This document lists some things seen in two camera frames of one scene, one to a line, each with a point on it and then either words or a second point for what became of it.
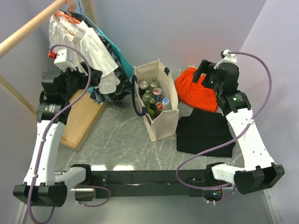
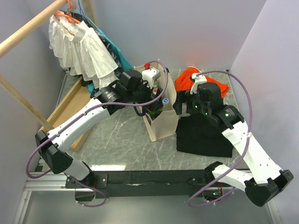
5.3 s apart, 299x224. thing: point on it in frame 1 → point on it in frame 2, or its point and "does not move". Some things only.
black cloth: x=199 y=130 does not move
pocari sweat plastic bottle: x=165 y=101 does not move
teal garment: x=127 y=66 does not move
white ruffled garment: x=64 y=32 does not move
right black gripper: x=205 y=67 → x=184 y=96
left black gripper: x=83 y=77 → x=144 y=84
